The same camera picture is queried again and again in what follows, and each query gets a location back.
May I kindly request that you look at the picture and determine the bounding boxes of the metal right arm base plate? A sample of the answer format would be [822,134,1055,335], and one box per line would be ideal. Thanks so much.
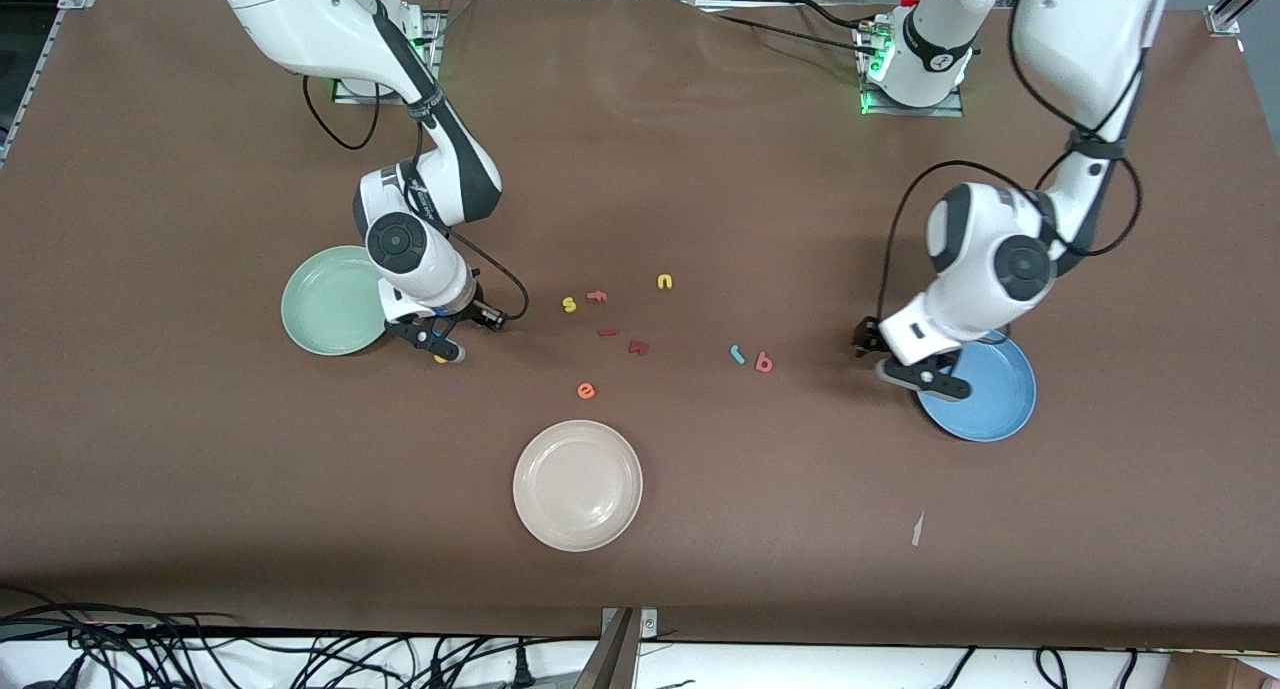
[333,9,443,105]

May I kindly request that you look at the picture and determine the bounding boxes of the blue plate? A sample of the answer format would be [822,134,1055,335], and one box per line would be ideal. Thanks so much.
[917,331,1037,442]

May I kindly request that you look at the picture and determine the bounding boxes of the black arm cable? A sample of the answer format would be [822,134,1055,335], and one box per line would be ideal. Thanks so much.
[303,69,529,325]
[875,0,1146,322]

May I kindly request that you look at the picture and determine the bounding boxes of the aluminium corner profile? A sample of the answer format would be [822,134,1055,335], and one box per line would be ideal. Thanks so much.
[1205,0,1280,38]

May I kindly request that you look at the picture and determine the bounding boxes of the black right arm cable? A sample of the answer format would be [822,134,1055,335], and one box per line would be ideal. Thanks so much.
[303,69,529,325]

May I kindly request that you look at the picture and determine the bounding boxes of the metal table edge bracket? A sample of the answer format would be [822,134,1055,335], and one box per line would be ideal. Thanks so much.
[598,607,661,689]

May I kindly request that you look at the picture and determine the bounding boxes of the black base cable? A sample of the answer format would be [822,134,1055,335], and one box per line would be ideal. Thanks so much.
[700,0,881,58]

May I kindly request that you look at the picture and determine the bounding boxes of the light green plate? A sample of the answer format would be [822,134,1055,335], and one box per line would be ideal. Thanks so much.
[281,246,393,357]

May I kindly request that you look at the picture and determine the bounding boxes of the black looped floor cables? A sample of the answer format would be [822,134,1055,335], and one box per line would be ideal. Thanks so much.
[940,645,1141,689]

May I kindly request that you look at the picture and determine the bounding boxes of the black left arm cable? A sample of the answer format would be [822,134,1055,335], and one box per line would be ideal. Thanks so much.
[875,0,1146,322]

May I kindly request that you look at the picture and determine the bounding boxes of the beige white plate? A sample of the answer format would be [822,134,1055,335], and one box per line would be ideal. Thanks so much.
[513,420,644,553]

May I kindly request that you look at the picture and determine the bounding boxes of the brown cardboard box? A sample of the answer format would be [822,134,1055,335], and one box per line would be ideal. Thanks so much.
[1165,652,1280,689]

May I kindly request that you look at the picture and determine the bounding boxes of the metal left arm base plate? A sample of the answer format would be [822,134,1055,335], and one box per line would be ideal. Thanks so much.
[858,19,966,118]

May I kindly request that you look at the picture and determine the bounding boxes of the tangled black floor cables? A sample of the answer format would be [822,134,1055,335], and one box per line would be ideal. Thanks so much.
[0,584,601,689]

